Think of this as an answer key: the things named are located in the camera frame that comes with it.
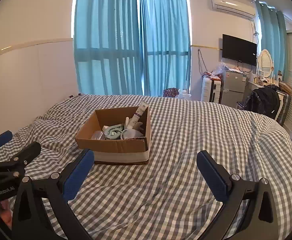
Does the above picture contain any white sock with blue rim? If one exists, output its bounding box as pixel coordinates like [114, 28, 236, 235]
[121, 117, 144, 140]

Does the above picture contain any clear plastic bag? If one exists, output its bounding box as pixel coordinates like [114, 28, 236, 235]
[91, 130, 106, 140]

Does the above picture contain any person's left hand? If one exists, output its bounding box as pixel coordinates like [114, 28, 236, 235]
[0, 199, 12, 230]

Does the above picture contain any grey checked bed cover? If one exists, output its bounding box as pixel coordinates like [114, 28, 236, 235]
[0, 95, 292, 239]

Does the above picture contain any green plastic hanger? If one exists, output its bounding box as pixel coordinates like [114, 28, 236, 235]
[103, 124, 124, 140]

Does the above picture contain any brown cardboard box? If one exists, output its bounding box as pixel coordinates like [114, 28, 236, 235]
[75, 106, 151, 165]

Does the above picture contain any black backpack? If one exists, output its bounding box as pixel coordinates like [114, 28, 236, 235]
[243, 85, 280, 119]

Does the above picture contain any white cosmetic tube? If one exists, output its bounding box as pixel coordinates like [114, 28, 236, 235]
[126, 101, 149, 129]

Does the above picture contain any white dressing table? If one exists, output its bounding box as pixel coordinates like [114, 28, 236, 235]
[245, 81, 286, 101]

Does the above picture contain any grey mini fridge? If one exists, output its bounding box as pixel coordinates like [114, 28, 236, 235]
[221, 70, 247, 108]

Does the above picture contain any white suitcase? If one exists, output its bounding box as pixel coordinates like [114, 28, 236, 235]
[201, 77, 222, 103]

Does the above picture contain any left blue curtain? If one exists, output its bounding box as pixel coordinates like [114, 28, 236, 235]
[73, 0, 143, 95]

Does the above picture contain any blue curtain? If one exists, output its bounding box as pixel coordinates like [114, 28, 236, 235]
[73, 0, 143, 95]
[140, 0, 191, 96]
[255, 0, 288, 78]

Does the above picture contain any red patterned bag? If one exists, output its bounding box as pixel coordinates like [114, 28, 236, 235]
[163, 88, 179, 98]

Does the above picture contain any white oval mirror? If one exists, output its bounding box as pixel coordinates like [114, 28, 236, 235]
[256, 49, 274, 78]

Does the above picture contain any far blue curtain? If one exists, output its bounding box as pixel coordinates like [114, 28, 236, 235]
[255, 0, 288, 78]

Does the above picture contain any right blue curtain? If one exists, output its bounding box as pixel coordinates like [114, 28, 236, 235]
[140, 0, 191, 96]

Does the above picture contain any white air conditioner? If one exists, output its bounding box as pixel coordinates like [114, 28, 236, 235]
[211, 0, 256, 20]

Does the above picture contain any black wall television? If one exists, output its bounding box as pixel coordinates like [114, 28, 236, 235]
[222, 34, 257, 66]

